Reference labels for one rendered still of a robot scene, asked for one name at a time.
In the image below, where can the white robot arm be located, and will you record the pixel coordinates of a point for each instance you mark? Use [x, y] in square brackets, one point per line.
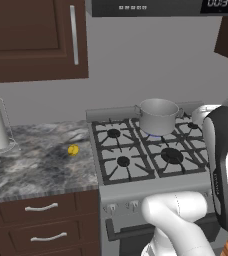
[172, 213]

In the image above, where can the yellow lemon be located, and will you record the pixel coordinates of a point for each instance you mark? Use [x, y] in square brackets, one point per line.
[73, 150]

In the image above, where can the silver metal pot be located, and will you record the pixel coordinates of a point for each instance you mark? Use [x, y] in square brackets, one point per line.
[157, 118]

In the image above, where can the silver stove knob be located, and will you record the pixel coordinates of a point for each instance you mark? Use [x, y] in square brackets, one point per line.
[133, 204]
[112, 208]

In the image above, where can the black microwave oven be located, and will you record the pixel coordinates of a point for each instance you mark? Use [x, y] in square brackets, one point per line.
[159, 7]

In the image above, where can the silver oven door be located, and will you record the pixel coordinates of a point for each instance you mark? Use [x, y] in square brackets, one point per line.
[132, 246]

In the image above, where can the silver gas stove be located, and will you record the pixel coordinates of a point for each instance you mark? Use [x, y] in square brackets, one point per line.
[129, 156]

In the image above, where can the white kettle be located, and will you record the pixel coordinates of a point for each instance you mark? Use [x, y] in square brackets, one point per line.
[201, 115]

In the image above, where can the dark brown cupboard door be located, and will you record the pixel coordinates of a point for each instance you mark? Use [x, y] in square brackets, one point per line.
[26, 36]

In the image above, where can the dark brown drawer front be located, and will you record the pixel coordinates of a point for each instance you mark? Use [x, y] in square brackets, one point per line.
[66, 203]
[82, 250]
[19, 238]

